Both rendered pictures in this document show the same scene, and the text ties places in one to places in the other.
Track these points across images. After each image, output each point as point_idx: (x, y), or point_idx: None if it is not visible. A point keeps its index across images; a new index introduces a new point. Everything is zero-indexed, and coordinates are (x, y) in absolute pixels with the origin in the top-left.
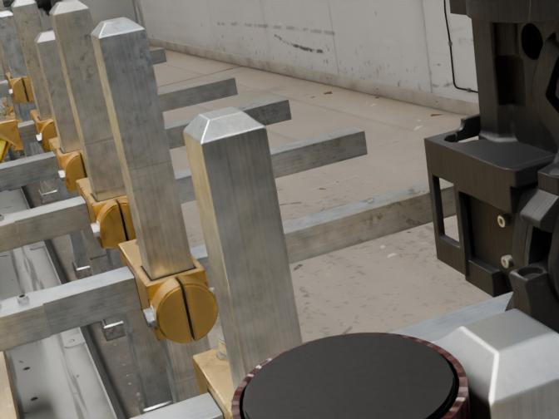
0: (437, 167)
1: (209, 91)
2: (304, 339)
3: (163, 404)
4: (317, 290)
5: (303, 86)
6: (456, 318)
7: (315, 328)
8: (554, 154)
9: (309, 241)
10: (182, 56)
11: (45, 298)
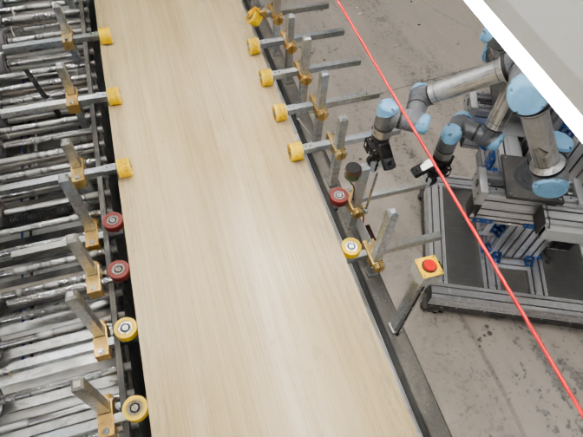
0: (365, 140)
1: (320, 7)
2: (320, 48)
3: (303, 112)
4: (328, 24)
5: None
6: (365, 133)
7: (325, 44)
8: (375, 146)
9: (344, 101)
10: None
11: (298, 107)
